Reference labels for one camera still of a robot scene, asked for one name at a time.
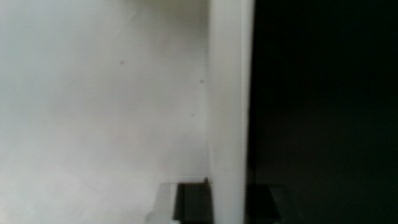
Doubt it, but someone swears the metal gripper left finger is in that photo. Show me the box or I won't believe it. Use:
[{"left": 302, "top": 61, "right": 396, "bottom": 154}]
[{"left": 172, "top": 181, "right": 213, "bottom": 224}]

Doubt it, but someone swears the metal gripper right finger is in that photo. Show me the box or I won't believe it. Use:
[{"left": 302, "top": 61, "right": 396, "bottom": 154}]
[{"left": 245, "top": 184, "right": 289, "bottom": 224}]

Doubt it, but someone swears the white square table top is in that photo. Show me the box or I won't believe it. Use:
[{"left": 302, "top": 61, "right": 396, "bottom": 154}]
[{"left": 0, "top": 0, "right": 254, "bottom": 224}]

